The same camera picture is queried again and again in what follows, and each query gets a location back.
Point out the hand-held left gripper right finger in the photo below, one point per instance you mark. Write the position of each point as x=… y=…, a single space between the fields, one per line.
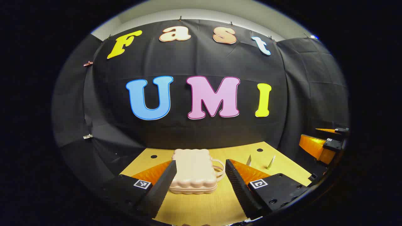
x=240 y=188

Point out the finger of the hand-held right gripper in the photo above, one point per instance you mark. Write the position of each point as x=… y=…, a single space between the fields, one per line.
x=312 y=146
x=333 y=130

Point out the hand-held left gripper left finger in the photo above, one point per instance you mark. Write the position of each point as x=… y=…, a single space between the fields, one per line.
x=160 y=188

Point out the pink hard-shell suitcase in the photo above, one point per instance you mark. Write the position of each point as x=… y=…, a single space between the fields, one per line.
x=194 y=169

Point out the small white cream tube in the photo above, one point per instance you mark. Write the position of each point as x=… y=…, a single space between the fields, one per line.
x=271 y=162

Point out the silver cloth clip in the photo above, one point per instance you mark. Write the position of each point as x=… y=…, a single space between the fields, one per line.
x=87 y=136

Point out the black backdrop cloth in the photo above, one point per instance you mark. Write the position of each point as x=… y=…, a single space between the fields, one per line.
x=194 y=62

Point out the copper cloth clip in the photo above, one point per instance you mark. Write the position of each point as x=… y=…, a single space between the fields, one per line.
x=88 y=63

